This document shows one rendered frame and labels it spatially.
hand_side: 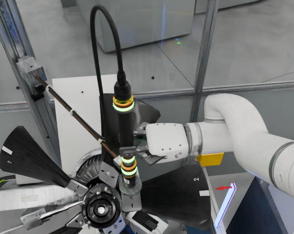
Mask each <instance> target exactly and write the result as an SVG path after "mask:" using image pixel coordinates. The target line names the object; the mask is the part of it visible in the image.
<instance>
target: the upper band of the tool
mask: <svg viewBox="0 0 294 234"><path fill-rule="evenodd" d="M132 101H133V95H132V96H131V98H130V99H128V100H126V101H119V100H116V99H115V97H114V96H113V102H114V103H115V104H117V105H119V106H126V105H129V104H131V103H132ZM123 102H125V103H126V104H121V103H123Z"/></svg>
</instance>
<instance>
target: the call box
mask: <svg viewBox="0 0 294 234"><path fill-rule="evenodd" d="M223 155H224V152H222V153H211V154H201V155H199V156H196V159H197V161H198V162H199V163H200V165H201V166H202V167H205V166H214V165H220V164H221V161H222V157H223Z"/></svg>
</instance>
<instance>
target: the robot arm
mask: <svg viewBox="0 0 294 234"><path fill-rule="evenodd" d="M134 140H144V141H146V146H143V147H139V148H136V147H135V146H130V147H120V148H119V153H120V157H130V156H136V158H140V159H142V160H143V161H145V162H146V163H147V164H148V166H150V167H151V166H153V165H154V164H155V163H165V162H170V161H175V160H178V159H182V158H185V157H187V156H188V154H189V155H190V156H191V155H194V156H199V155H201V154H211V153H222V152H231V151H233V152H234V155H235V158H236V160H237V162H238V163H239V164H240V166H241V167H242V168H244V169H245V170H246V171H248V172H249V173H251V174H253V175H255V176H256V177H258V178H260V179H262V180H263V181H265V182H267V183H268V184H270V185H272V186H274V187H275V188H277V189H279V190H280V191H282V192H284V193H286V194H287V195H289V196H291V197H293V198H294V140H290V139H287V138H283V137H280V136H275V135H272V134H269V132H268V130H267V128H266V125H265V123H264V121H263V119H262V117H261V115H260V113H259V111H258V110H257V109H256V108H255V106H254V105H253V104H252V103H251V102H249V101H248V100H247V99H245V98H243V97H240V96H238V95H234V94H228V93H213V94H210V95H209V96H207V97H206V99H205V102H204V121H203V122H198V123H186V125H182V124H178V123H153V124H149V123H146V122H143V123H142V124H141V126H140V127H139V128H138V129H137V130H134V132H133V142H134Z"/></svg>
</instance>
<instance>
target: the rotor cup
mask: <svg viewBox="0 0 294 234"><path fill-rule="evenodd" d="M119 182H120V181H119V180H118V184H117V188H116V189H115V188H112V187H111V186H109V185H108V184H106V183H105V182H103V181H102V180H100V178H99V175H97V176H95V177H93V178H92V179H90V180H89V181H88V182H87V184H86V186H88V187H89V190H88V191H87V192H86V193H85V194H84V195H83V196H82V201H83V203H82V207H81V213H82V217H83V219H84V221H85V222H86V223H87V224H88V225H89V226H91V227H93V228H97V229H104V228H108V227H110V226H112V225H113V224H114V223H115V222H116V221H117V220H118V218H119V217H120V213H121V206H122V205H121V202H122V198H121V191H120V190H119ZM105 187H107V191H105ZM85 196H86V197H85ZM84 197H85V199H84ZM99 207H103V208H104V209H105V211H104V212H103V213H102V214H100V213H99V212H98V208H99Z"/></svg>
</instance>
